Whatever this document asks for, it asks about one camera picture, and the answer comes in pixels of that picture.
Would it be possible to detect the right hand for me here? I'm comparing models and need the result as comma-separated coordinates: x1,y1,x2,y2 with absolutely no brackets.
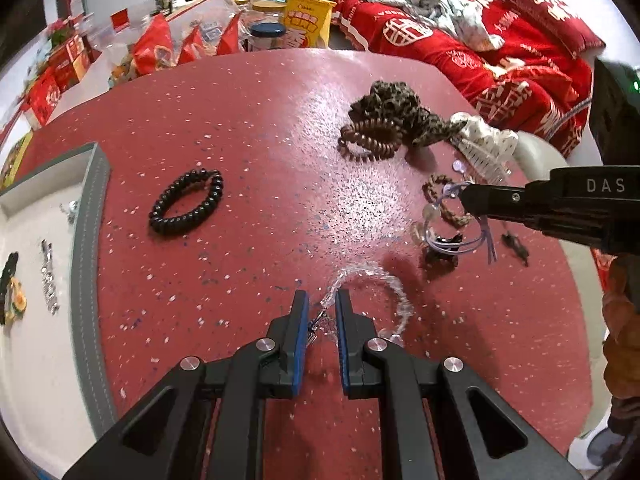
602,258,639,422

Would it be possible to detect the silver rhinestone hair clip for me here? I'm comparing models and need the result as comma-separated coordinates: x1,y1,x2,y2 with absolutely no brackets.
40,238,60,314

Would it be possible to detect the small silver earring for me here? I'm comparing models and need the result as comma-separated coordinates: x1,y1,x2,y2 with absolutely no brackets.
60,200,79,226

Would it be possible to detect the red bedding sofa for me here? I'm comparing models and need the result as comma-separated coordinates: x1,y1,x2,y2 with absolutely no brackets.
333,0,605,156

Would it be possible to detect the brown braided bracelet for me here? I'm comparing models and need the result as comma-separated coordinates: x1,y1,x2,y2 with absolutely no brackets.
421,173,474,230

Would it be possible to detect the brown beaded bracelet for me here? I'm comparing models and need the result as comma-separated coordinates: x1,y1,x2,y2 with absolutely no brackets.
336,116,404,164

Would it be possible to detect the black hair claw in tray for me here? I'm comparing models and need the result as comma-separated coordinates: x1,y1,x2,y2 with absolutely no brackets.
0,252,20,326

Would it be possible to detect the leopard print scrunchie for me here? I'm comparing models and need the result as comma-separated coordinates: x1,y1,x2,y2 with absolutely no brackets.
349,80,466,148

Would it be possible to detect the white grey-rimmed jewelry tray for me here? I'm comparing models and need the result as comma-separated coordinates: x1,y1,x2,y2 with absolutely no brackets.
1,143,117,479

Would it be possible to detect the yellow flower hair tie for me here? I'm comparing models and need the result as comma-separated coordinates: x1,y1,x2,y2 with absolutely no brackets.
4,276,30,326

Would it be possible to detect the black beaded bracelet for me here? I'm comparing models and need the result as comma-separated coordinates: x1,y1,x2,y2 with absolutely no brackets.
147,167,226,238

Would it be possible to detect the jar with dark blue lid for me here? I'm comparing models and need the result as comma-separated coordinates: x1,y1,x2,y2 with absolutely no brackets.
248,22,286,51

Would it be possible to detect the yellow box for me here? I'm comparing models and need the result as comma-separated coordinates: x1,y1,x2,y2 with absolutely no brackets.
283,0,335,49

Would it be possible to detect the small black hair claw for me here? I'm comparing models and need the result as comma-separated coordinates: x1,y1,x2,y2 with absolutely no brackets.
501,232,529,266

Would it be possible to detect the clear crystal bead bracelet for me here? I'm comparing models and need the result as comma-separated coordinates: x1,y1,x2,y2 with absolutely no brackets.
307,263,416,348

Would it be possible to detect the clear purple cord bracelet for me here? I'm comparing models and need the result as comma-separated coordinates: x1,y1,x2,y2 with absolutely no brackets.
409,181,499,265

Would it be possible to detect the grey white clothing pile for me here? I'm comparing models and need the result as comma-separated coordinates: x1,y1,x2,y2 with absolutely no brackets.
367,0,504,52

